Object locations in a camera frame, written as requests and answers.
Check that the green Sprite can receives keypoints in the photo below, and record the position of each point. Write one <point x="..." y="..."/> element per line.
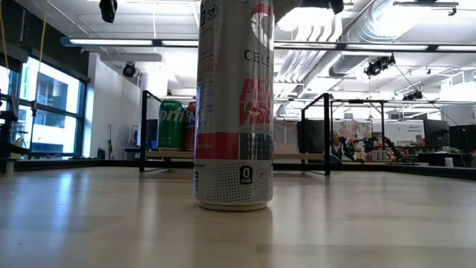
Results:
<point x="171" y="130"/>

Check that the orange red Fanta can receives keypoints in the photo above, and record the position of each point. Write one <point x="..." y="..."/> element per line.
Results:
<point x="190" y="130"/>

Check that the long ceiling light strip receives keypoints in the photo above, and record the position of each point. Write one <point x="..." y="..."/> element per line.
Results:
<point x="111" y="42"/>
<point x="390" y="47"/>

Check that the black ceiling track spotlight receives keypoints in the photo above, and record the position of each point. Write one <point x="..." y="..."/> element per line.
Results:
<point x="129" y="70"/>
<point x="413" y="95"/>
<point x="379" y="65"/>

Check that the black background panel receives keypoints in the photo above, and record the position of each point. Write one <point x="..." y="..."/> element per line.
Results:
<point x="310" y="136"/>

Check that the large glass window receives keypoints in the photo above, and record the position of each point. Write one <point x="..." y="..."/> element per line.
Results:
<point x="56" y="130"/>

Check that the person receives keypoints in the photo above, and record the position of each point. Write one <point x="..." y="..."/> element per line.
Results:
<point x="340" y="145"/>

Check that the white Celsius peach can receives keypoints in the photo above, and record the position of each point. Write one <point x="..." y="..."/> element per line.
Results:
<point x="230" y="111"/>

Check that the black storage rack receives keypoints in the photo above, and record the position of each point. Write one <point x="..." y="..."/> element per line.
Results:
<point x="7" y="130"/>

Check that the black computer monitor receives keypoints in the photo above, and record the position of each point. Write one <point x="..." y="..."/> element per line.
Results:
<point x="463" y="137"/>
<point x="436" y="132"/>

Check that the white cup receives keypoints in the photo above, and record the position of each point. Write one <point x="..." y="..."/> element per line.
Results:
<point x="449" y="162"/>

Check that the silver ventilation duct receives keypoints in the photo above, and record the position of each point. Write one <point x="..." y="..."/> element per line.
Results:
<point x="349" y="63"/>

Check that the black metal rack frame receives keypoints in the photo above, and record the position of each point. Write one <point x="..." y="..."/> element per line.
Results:
<point x="143" y="130"/>

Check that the black background gantry frame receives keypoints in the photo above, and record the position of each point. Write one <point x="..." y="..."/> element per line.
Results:
<point x="382" y="119"/>

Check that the black metal rig frame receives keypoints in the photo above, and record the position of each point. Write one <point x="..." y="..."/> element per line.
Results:
<point x="56" y="165"/>

